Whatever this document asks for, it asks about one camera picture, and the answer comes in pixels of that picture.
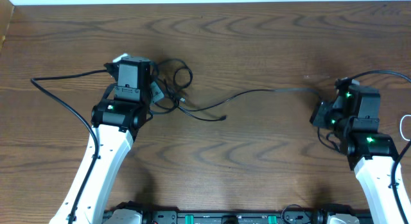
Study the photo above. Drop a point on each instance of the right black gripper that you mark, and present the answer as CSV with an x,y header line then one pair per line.
x,y
318,117

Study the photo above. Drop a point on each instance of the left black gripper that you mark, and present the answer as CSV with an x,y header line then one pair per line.
x,y
158,94

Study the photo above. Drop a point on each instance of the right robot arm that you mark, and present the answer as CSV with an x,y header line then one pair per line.
x,y
353,119

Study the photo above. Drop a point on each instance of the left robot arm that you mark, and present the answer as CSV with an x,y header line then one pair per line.
x,y
116,120

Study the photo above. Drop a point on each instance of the wooden board at left edge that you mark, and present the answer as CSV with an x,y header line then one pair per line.
x,y
6,13

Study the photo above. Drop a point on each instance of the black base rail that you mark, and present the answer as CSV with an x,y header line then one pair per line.
x,y
132,212

